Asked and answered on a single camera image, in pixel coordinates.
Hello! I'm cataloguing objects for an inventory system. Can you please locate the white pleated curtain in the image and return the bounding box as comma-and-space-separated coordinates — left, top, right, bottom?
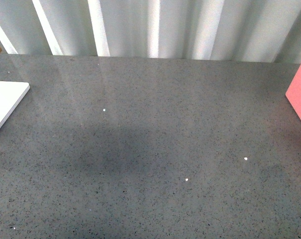
0, 0, 301, 63

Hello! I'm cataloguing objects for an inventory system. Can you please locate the white rack base board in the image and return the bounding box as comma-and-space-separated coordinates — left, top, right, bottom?
0, 81, 30, 128

